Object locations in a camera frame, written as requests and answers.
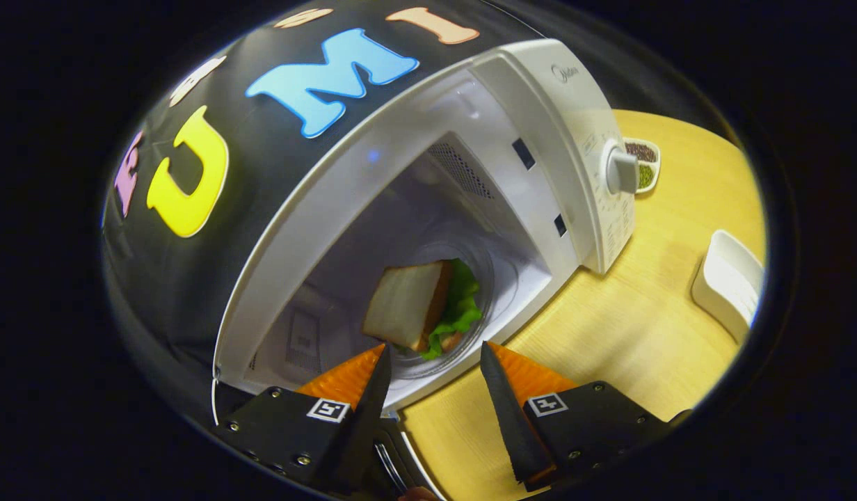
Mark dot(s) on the lettuce sandwich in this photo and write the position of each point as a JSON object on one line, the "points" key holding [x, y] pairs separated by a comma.
{"points": [[404, 303]]}

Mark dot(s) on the white microwave oven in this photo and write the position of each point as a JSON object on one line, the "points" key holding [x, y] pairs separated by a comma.
{"points": [[554, 139]]}

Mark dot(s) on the white rectangular tray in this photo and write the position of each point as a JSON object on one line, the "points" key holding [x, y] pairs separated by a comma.
{"points": [[727, 285]]}

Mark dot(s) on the white divided snack dish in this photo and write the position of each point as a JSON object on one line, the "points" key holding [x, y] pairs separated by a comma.
{"points": [[644, 174]]}

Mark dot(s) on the glass turntable plate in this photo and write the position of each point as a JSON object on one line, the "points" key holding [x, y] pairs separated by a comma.
{"points": [[498, 292]]}

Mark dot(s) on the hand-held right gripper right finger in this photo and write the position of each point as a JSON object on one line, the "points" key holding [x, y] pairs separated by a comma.
{"points": [[512, 424]]}

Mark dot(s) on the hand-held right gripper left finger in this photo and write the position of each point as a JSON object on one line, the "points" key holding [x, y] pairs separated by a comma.
{"points": [[369, 417]]}

